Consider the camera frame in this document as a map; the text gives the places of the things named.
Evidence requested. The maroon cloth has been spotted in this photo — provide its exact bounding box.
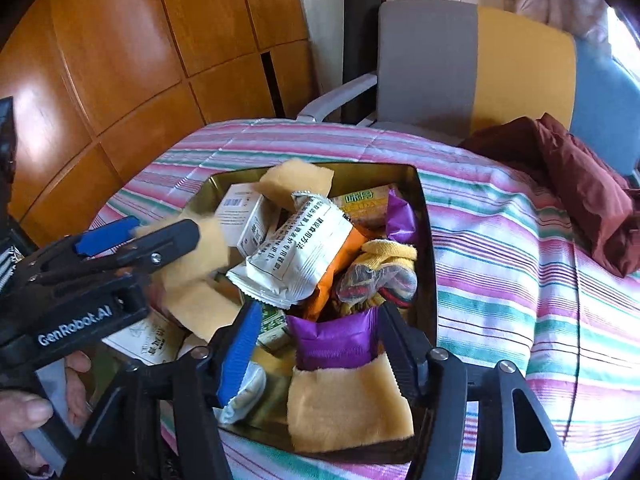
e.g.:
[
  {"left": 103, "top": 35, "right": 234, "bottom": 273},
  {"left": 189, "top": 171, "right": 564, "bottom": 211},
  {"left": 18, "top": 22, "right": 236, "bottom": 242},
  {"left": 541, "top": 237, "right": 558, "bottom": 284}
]
[{"left": 457, "top": 112, "right": 640, "bottom": 278}]

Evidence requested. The gold metal tin box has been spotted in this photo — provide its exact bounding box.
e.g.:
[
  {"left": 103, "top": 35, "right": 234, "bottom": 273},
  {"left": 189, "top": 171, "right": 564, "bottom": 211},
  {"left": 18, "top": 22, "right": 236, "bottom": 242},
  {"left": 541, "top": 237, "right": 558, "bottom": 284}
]
[{"left": 100, "top": 162, "right": 438, "bottom": 466}]

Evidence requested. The purple foil packet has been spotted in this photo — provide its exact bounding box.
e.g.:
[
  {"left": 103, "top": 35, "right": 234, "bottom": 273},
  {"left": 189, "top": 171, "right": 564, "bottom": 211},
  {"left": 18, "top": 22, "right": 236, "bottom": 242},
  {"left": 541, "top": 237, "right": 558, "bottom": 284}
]
[
  {"left": 385, "top": 190, "right": 421, "bottom": 246},
  {"left": 286, "top": 306, "right": 381, "bottom": 372}
]

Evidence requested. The grey yellow blue chair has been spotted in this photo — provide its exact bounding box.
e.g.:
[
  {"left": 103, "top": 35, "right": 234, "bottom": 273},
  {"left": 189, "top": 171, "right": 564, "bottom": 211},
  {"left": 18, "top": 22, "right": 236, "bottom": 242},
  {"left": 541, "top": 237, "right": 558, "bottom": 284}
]
[{"left": 297, "top": 0, "right": 640, "bottom": 186}]

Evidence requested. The yellow sock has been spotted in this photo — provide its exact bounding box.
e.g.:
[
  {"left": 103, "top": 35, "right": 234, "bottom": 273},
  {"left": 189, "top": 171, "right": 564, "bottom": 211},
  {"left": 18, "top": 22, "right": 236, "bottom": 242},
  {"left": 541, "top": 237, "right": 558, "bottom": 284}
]
[{"left": 336, "top": 239, "right": 418, "bottom": 308}]

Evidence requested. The yellow snack packet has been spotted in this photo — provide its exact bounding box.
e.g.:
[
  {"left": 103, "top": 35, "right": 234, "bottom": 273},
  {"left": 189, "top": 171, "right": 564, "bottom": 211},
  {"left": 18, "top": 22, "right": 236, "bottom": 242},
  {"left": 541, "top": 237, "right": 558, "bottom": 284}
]
[{"left": 330, "top": 185, "right": 396, "bottom": 233}]

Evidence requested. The white cardboard medicine box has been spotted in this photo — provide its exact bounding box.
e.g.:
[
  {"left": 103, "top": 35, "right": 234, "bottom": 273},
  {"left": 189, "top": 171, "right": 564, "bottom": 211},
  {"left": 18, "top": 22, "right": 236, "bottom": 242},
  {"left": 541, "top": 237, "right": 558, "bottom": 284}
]
[{"left": 215, "top": 183, "right": 281, "bottom": 258}]

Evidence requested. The striped tablecloth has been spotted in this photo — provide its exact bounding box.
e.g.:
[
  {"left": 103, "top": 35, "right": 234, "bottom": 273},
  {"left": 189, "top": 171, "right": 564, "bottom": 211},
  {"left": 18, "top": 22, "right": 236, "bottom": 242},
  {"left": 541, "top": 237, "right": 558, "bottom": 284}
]
[{"left": 87, "top": 119, "right": 640, "bottom": 480}]

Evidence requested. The person's left hand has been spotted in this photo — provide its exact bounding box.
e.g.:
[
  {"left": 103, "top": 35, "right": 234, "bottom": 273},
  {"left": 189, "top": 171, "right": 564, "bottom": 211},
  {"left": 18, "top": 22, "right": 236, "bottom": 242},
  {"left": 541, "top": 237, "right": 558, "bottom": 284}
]
[{"left": 0, "top": 351, "right": 93, "bottom": 478}]

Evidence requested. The green white small carton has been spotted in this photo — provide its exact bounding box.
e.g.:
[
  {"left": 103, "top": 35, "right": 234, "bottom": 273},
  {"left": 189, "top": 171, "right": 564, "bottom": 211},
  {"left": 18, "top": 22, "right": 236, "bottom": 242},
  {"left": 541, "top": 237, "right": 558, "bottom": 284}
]
[{"left": 255, "top": 305, "right": 293, "bottom": 353}]

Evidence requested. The yellow sponge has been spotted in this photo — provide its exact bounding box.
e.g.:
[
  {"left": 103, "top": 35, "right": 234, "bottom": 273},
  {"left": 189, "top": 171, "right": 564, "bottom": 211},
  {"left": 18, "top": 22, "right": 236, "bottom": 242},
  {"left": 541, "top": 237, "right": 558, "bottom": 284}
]
[
  {"left": 167, "top": 280, "right": 241, "bottom": 343},
  {"left": 287, "top": 352, "right": 415, "bottom": 453},
  {"left": 132, "top": 215, "right": 233, "bottom": 288},
  {"left": 255, "top": 158, "right": 335, "bottom": 211}
]

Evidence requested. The wooden wardrobe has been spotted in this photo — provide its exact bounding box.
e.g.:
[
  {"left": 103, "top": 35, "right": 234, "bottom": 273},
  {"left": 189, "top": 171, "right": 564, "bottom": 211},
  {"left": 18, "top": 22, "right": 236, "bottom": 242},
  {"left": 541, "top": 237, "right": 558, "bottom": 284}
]
[{"left": 0, "top": 0, "right": 321, "bottom": 246}]

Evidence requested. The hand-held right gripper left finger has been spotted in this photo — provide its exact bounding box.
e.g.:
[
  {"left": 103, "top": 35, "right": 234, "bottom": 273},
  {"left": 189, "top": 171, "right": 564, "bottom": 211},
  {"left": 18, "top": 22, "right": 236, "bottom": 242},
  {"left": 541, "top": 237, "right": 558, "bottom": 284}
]
[{"left": 60, "top": 301, "right": 264, "bottom": 480}]

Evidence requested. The white packet with black text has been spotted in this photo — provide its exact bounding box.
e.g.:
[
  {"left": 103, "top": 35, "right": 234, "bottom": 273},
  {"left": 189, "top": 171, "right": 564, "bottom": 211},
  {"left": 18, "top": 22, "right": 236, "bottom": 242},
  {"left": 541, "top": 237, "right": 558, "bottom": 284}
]
[{"left": 226, "top": 190, "right": 353, "bottom": 310}]

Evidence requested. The white sock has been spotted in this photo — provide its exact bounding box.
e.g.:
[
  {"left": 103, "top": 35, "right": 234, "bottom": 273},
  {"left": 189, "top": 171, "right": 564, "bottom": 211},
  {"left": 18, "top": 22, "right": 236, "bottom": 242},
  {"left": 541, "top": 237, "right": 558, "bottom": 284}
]
[{"left": 217, "top": 360, "right": 268, "bottom": 426}]

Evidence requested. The orange packet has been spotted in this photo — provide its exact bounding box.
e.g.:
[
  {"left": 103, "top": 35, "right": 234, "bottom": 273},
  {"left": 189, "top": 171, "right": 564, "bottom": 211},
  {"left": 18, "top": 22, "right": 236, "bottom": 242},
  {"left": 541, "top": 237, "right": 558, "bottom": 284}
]
[{"left": 302, "top": 225, "right": 371, "bottom": 321}]

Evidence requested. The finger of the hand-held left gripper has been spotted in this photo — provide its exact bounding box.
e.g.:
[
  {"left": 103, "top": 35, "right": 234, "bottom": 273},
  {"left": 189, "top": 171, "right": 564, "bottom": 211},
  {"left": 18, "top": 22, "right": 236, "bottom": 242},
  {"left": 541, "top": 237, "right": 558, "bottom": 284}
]
[
  {"left": 27, "top": 218, "right": 201, "bottom": 286},
  {"left": 20, "top": 216, "right": 141, "bottom": 273}
]

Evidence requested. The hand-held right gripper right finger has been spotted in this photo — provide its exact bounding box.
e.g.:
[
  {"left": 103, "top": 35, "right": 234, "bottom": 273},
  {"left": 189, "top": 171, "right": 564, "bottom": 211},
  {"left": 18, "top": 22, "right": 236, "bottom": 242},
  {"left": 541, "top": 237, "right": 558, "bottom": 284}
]
[{"left": 377, "top": 302, "right": 581, "bottom": 480}]

